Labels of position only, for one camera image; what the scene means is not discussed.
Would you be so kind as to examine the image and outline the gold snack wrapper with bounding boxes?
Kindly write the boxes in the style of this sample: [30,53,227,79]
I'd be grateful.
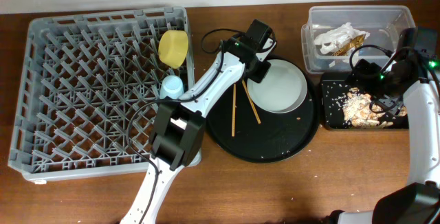
[333,34,366,56]

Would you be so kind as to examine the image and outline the light blue plastic cup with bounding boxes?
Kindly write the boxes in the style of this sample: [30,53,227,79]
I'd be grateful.
[159,75,184,99]

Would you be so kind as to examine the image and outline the round black tray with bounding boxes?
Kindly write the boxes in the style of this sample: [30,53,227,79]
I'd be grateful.
[207,54,320,163]

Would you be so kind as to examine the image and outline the black rectangular tray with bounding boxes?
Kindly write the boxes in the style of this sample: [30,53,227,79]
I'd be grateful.
[319,71,413,131]

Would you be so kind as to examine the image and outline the grey dishwasher rack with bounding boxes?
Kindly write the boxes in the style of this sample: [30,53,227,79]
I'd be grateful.
[8,7,195,183]

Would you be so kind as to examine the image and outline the food scraps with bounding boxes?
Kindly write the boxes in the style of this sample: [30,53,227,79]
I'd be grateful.
[329,86,409,129]

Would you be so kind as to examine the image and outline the grey round plate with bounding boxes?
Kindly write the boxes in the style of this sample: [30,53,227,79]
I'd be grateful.
[247,59,307,114]

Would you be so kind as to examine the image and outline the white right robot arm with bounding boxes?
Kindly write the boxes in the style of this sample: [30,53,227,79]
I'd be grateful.
[324,27,439,224]

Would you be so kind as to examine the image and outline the clear plastic bin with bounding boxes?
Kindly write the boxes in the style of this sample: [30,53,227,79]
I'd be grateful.
[301,5,415,74]

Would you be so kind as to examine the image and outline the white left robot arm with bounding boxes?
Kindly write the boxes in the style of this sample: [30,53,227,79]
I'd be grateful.
[121,38,277,223]

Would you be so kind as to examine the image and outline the white napkin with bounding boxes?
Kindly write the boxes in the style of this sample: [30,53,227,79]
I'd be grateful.
[313,22,371,54]

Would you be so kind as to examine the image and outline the yellow bowl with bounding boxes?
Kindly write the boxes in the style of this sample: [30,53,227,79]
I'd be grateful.
[158,30,189,69]

